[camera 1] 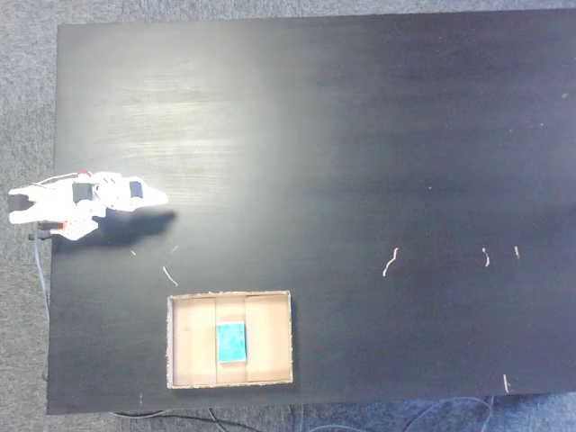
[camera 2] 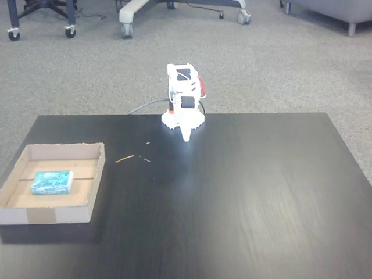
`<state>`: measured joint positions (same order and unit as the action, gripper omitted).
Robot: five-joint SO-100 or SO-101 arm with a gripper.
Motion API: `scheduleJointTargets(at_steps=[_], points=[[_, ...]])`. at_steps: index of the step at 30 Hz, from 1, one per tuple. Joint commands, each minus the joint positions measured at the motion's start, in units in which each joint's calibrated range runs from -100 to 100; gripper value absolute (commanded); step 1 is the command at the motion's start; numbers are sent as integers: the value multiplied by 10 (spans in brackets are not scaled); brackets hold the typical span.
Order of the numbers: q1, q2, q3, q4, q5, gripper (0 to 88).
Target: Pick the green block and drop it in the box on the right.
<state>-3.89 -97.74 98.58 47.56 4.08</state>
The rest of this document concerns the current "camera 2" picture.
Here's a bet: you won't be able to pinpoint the green block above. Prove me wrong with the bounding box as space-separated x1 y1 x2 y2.
30 170 74 195

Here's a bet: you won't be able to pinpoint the shallow cardboard box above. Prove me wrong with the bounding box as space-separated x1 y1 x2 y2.
0 142 106 226

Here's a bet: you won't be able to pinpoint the white chair base with casters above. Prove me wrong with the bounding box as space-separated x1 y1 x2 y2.
119 0 252 40

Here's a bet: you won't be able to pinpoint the grey sofa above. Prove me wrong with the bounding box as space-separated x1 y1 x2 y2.
283 0 372 38

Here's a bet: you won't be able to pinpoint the black office chair base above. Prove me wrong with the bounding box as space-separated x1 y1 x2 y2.
23 0 79 19

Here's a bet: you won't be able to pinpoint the red white arm wires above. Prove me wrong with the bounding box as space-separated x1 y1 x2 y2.
197 76 208 100

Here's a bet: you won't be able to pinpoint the grey power cable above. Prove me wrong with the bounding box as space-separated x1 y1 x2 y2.
128 98 172 115

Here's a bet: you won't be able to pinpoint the black floor cable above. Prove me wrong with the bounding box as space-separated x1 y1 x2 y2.
185 2 225 20

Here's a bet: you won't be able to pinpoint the black frame with casters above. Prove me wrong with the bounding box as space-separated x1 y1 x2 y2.
6 0 78 41

